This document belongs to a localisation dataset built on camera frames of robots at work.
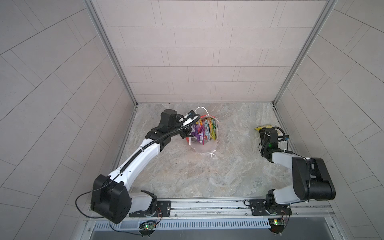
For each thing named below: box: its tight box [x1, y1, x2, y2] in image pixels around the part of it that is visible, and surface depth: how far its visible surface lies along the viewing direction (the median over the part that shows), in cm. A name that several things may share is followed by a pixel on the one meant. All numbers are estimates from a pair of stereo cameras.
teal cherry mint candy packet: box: [211, 118, 217, 141], surface depth 88 cm
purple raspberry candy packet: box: [190, 123, 205, 145], surface depth 89 cm
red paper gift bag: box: [186, 115, 219, 154], surface depth 90 cm
